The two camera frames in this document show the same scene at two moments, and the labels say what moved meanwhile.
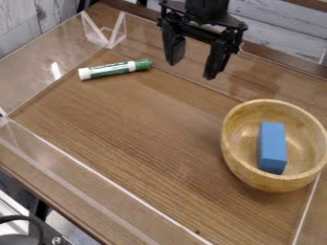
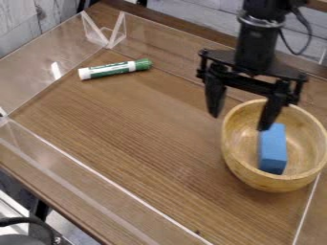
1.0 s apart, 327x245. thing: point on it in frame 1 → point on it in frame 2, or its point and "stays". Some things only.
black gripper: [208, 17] → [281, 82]
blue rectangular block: [273, 147] stays
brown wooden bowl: [306, 144] stays
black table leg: [42, 209] stays
